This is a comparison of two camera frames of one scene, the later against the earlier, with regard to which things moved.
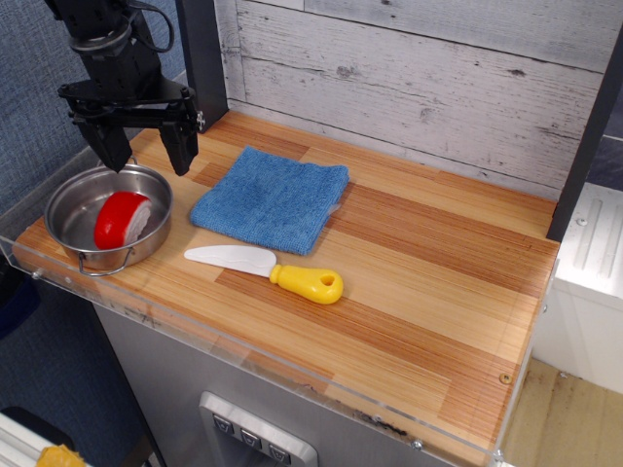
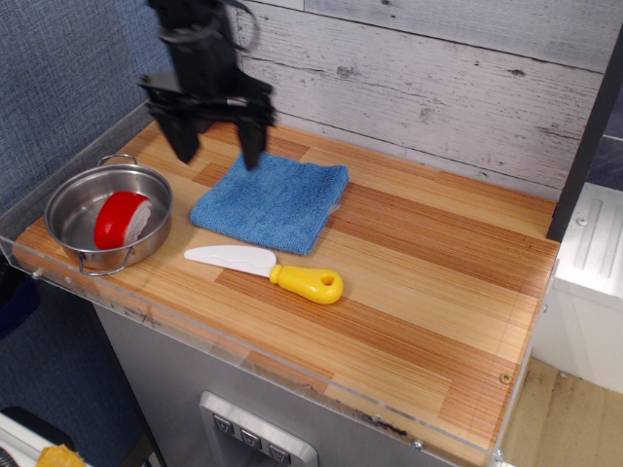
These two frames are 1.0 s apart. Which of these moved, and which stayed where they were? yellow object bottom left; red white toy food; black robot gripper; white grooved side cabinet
Moved: black robot gripper
Stayed: white grooved side cabinet; yellow object bottom left; red white toy food
